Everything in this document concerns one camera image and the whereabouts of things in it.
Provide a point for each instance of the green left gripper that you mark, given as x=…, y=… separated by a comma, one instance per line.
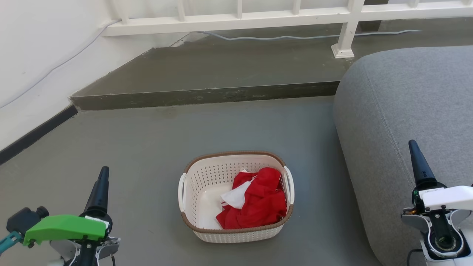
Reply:
x=64, y=227

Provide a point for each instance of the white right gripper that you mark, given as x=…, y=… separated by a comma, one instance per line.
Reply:
x=447, y=197

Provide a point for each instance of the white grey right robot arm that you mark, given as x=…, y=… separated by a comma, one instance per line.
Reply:
x=445, y=245

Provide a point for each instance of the cream perforated laundry basket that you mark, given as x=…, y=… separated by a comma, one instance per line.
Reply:
x=207, y=184

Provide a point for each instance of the grey fabric sofa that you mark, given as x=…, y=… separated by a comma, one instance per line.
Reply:
x=399, y=111

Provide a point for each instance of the black baseboard strip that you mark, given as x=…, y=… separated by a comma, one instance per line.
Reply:
x=37, y=135

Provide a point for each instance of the white cloth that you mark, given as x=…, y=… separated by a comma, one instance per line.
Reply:
x=235, y=197

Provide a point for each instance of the red garment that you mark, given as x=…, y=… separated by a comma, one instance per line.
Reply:
x=262, y=199

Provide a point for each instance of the white wooden railing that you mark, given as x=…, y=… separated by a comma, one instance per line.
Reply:
x=236, y=22

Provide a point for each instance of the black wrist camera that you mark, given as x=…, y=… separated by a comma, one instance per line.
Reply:
x=24, y=220

